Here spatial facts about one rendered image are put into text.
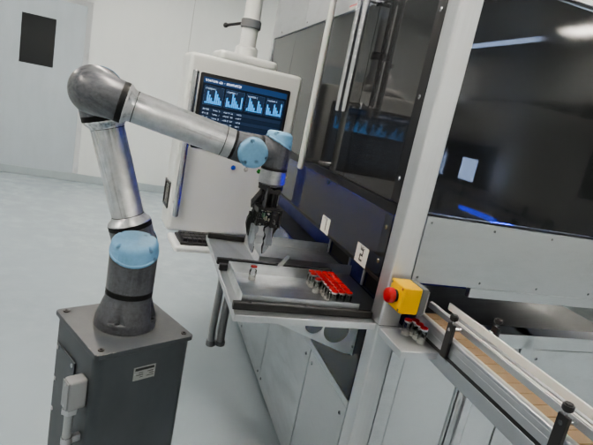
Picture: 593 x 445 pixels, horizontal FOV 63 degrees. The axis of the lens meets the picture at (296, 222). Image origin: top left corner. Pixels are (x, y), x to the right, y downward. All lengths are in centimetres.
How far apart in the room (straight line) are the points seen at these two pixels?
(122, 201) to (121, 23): 544
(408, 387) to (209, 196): 116
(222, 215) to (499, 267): 121
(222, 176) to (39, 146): 485
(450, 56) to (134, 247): 90
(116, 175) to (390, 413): 102
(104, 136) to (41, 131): 550
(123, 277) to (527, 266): 112
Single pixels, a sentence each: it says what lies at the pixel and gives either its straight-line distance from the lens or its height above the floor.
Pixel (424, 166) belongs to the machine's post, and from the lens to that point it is 130.
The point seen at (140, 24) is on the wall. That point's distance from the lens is 671.
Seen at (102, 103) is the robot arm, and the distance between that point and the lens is 120.
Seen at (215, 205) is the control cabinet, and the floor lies 93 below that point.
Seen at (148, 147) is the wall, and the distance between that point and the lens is 672.
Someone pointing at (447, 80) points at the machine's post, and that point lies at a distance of 131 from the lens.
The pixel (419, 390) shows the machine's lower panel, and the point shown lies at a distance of 157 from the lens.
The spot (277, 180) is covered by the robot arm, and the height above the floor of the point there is 120.
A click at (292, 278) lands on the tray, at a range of 159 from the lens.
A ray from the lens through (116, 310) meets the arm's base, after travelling 129.
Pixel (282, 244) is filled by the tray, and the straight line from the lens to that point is 192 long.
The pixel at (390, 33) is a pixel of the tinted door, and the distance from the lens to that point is 165.
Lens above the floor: 140
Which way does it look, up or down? 13 degrees down
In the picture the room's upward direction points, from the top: 12 degrees clockwise
